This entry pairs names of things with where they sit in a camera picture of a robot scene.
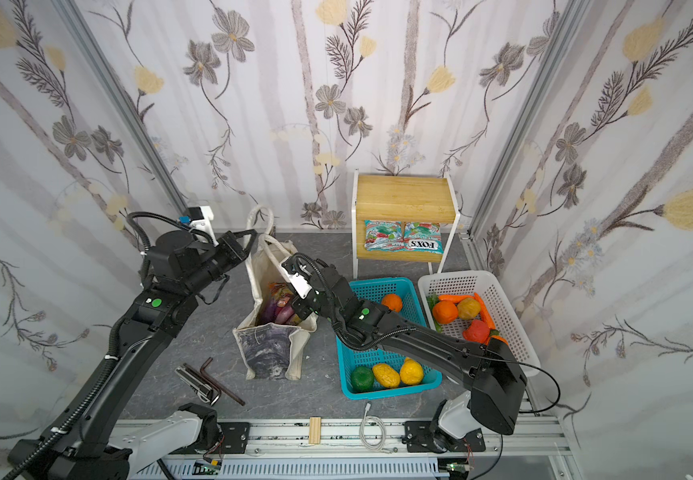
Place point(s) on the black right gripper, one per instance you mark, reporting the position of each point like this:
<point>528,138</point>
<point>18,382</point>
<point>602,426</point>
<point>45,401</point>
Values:
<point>292,268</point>

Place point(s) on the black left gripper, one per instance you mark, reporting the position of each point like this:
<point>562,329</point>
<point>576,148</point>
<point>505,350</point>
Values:
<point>236,246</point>

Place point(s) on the purple eggplant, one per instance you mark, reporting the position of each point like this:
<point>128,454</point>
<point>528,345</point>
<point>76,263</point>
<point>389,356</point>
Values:
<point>279,312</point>

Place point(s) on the cream canvas grocery bag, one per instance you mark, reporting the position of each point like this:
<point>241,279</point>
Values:
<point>269,350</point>

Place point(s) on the orange candy bag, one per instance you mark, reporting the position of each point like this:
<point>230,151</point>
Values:
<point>280,294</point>

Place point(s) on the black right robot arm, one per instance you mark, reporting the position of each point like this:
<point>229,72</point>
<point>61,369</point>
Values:
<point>489,372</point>

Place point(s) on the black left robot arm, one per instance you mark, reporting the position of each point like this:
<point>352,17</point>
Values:
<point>178,263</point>

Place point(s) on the teal red candy bag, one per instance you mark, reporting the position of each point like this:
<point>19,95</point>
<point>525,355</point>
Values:
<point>381,235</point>

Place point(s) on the Fox's candy bag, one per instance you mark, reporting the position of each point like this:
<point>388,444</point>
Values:
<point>423,237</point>

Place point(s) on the teal plastic basket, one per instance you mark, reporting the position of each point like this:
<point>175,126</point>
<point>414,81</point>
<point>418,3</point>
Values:
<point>375,290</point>

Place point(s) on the yellow oval mango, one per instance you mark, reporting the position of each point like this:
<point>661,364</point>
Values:
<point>386,376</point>

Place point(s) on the yellow pear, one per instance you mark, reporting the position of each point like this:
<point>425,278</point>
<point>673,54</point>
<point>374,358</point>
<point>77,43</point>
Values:
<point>411,373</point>

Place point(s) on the orange carrot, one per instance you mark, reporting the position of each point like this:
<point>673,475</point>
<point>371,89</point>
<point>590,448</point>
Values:
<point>482,312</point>

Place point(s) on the small wooden block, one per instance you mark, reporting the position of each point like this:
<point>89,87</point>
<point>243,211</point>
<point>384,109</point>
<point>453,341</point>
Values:
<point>315,430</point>

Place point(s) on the white wooden shelf rack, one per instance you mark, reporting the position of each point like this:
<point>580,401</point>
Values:
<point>404,199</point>

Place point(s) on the white plastic basket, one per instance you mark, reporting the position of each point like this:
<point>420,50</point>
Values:
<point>486,286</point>

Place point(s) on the dark allen key tools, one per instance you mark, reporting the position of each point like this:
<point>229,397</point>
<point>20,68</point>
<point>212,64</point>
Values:
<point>204,385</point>

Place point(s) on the yellow orange round fruit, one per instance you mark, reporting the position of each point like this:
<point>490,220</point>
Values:
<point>468,309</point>

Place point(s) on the red pepper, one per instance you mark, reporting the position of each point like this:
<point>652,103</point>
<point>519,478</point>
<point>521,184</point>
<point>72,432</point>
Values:
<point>478,332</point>

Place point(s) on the small orange pumpkin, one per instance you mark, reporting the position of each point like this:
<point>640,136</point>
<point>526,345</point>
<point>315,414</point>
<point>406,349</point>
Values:
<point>498,338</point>

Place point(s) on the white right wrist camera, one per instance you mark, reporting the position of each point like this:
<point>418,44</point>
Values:
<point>300,284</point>

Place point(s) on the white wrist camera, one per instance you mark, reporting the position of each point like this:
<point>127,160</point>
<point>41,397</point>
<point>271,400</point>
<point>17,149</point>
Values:
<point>199,218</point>
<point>300,284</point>

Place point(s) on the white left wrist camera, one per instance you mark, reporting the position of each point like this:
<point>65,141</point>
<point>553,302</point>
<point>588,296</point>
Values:
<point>199,218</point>

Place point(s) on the aluminium rail frame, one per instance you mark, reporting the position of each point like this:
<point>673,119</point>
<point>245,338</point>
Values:
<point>279,449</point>

